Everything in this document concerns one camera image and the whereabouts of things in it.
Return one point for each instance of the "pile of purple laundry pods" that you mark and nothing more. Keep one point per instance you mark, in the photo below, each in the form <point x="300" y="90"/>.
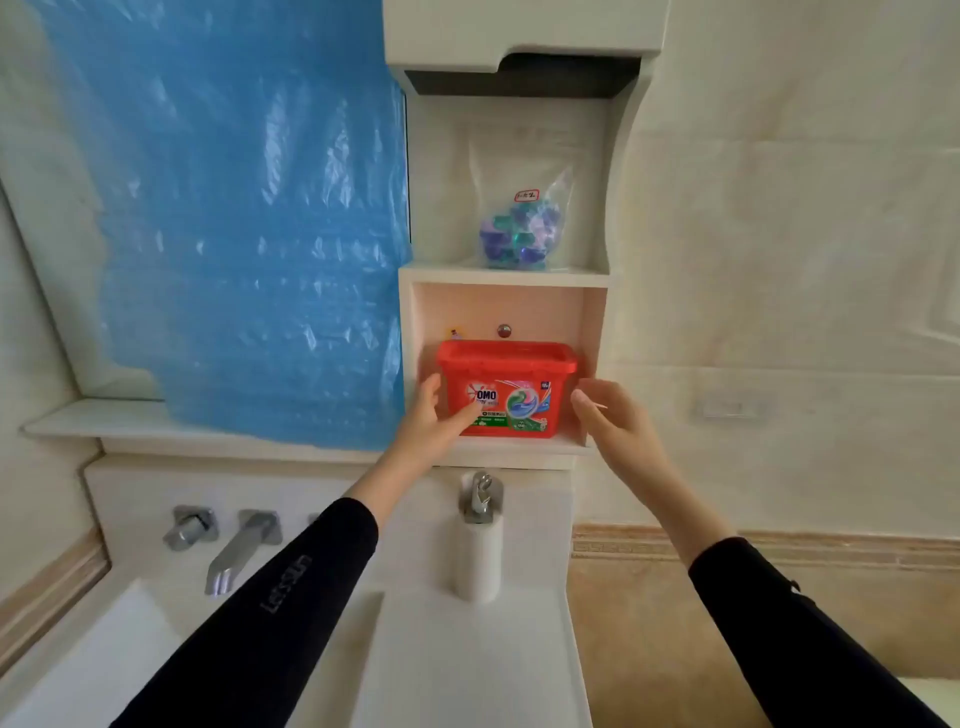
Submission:
<point x="519" y="236"/>

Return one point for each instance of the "white ledge shelf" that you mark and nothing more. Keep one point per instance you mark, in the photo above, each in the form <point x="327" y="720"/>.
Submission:
<point x="97" y="424"/>

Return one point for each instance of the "wall mirror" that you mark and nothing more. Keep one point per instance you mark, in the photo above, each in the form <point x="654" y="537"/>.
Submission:
<point x="52" y="247"/>

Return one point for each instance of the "person's right thumb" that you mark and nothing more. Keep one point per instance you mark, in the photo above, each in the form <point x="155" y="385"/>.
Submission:
<point x="582" y="409"/>

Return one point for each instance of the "white soap dispenser chrome pump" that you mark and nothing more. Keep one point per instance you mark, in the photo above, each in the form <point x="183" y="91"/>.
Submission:
<point x="478" y="555"/>

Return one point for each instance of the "red laundry pod box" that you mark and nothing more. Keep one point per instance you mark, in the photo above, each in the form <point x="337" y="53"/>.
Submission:
<point x="525" y="382"/>

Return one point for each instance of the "person's right hand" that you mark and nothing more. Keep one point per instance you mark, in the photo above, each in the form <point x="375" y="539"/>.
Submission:
<point x="626" y="435"/>

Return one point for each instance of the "person's right forearm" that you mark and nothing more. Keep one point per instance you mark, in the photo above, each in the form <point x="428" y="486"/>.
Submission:
<point x="772" y="630"/>

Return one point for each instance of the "blue plastic film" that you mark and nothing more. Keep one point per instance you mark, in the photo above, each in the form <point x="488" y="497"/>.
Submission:
<point x="247" y="225"/>

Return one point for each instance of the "clear plastic zip bag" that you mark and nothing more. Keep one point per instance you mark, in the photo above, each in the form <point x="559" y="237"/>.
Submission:
<point x="517" y="180"/>

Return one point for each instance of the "white wall cabinet with shelves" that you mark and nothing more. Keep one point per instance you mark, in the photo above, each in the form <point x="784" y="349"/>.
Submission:
<point x="517" y="45"/>

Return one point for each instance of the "white sink basin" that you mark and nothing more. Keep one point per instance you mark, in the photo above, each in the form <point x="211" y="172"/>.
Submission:
<point x="465" y="667"/>

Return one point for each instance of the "white fixture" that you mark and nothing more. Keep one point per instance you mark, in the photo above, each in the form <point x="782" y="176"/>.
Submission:
<point x="934" y="705"/>

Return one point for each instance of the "person's left thumb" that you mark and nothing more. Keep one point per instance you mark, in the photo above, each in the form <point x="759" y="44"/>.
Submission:
<point x="430" y="390"/>

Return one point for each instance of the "person's left forearm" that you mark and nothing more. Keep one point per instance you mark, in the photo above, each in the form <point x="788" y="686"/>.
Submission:
<point x="270" y="615"/>

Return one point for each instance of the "chrome faucet spout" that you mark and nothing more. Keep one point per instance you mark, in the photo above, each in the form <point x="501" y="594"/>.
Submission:
<point x="236" y="551"/>

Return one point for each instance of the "person's left hand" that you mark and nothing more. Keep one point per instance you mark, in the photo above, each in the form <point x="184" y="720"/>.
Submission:
<point x="424" y="436"/>

